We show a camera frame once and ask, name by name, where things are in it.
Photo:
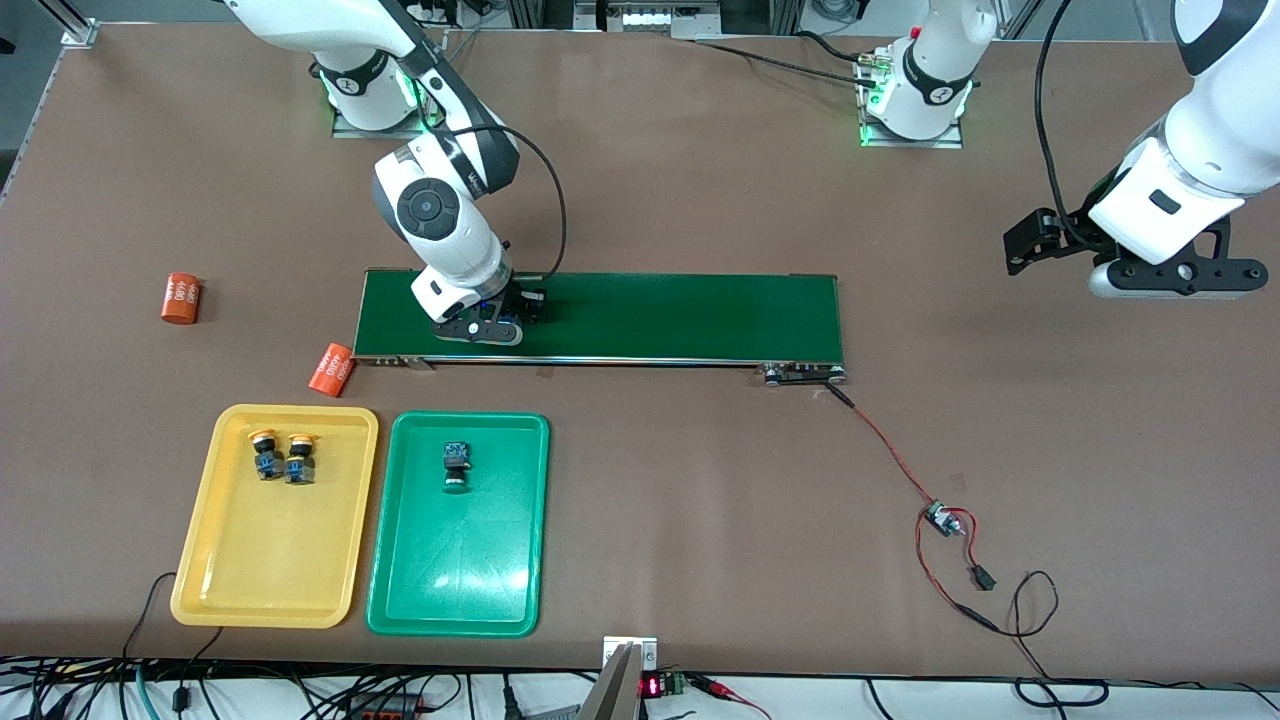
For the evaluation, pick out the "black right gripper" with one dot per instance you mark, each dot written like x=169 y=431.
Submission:
x=521 y=299

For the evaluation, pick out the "red LED display module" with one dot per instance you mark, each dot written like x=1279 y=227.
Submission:
x=652 y=686

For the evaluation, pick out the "white background equipment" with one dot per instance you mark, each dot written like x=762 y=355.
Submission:
x=650 y=18

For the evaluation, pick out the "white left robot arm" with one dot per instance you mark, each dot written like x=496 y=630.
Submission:
x=1220 y=130

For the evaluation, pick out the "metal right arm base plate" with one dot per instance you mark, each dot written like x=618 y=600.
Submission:
x=345 y=132

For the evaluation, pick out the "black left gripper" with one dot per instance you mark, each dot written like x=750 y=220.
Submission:
x=1074 y=230

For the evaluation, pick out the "black power strip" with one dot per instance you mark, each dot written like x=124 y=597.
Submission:
x=385 y=708

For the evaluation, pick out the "yellow cap push button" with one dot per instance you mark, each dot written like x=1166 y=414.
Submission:
x=266 y=462
x=300 y=465

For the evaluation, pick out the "aluminium stand bracket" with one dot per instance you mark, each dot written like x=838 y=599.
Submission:
x=620 y=690

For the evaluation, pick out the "yellow plastic tray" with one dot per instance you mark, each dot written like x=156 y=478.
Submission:
x=275 y=560

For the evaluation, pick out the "red clip lead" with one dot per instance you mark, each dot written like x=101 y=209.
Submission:
x=730 y=692

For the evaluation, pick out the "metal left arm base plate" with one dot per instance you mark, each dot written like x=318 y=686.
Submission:
x=910 y=143

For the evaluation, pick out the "small speed controller board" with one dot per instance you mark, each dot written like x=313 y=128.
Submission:
x=938 y=518

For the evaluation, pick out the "green belt conveyor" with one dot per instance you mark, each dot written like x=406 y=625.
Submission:
x=700 y=315

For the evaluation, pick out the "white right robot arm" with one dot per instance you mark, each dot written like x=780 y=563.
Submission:
x=435 y=210

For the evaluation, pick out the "green plastic tray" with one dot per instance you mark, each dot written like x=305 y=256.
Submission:
x=460 y=560

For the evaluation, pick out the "orange 4680 cylinder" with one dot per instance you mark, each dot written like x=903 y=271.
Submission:
x=330 y=370
x=180 y=300

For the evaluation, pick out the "black connector plug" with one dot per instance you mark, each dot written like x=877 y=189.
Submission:
x=984 y=578

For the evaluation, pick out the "aluminium corner bracket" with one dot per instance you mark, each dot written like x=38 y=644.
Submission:
x=80 y=33

